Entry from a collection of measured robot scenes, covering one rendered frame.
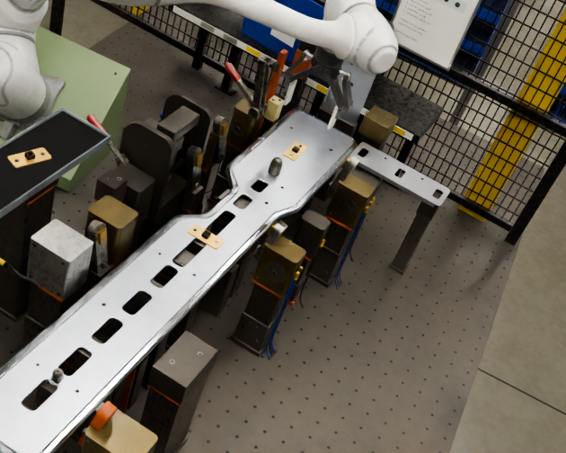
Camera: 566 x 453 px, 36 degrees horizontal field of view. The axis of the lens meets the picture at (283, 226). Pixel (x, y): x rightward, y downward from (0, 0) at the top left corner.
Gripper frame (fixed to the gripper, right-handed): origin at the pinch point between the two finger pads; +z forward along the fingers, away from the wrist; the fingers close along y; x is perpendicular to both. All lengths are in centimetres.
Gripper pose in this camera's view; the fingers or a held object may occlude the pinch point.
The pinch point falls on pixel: (309, 111)
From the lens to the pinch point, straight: 229.3
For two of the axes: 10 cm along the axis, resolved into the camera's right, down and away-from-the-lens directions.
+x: 4.6, -5.0, 7.3
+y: 8.4, 5.0, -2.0
